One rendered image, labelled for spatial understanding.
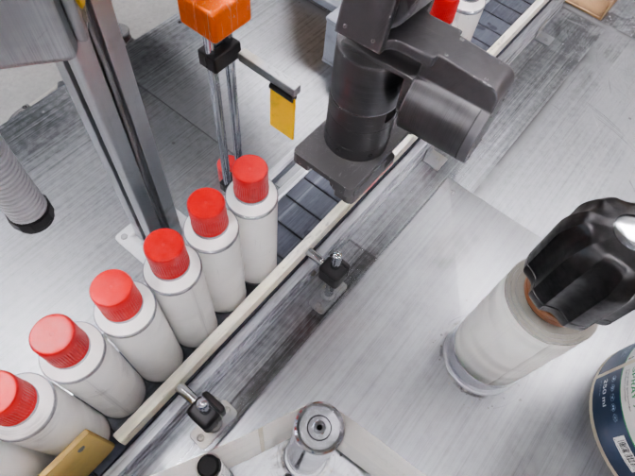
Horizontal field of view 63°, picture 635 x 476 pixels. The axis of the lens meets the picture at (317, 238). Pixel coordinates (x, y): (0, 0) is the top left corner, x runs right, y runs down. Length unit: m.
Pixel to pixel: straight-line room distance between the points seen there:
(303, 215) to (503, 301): 0.31
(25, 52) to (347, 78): 0.21
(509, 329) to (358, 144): 0.21
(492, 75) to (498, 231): 0.39
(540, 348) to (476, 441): 0.18
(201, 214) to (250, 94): 0.46
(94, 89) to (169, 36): 0.52
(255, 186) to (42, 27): 0.25
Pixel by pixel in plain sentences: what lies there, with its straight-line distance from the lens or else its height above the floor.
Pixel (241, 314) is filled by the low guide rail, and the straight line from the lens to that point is 0.59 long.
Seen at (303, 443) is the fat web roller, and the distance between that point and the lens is 0.40.
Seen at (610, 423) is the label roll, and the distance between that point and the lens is 0.66.
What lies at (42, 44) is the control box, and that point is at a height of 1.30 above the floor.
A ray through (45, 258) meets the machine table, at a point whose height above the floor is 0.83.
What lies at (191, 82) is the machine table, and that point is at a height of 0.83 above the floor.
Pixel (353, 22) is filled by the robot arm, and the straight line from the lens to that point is 0.36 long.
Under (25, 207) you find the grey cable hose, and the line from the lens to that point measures 0.46.
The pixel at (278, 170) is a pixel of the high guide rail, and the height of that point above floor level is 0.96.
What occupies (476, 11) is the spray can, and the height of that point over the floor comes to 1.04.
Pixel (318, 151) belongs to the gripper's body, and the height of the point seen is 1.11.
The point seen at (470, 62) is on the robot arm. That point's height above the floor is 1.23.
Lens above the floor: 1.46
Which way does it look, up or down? 61 degrees down
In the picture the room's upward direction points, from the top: 9 degrees clockwise
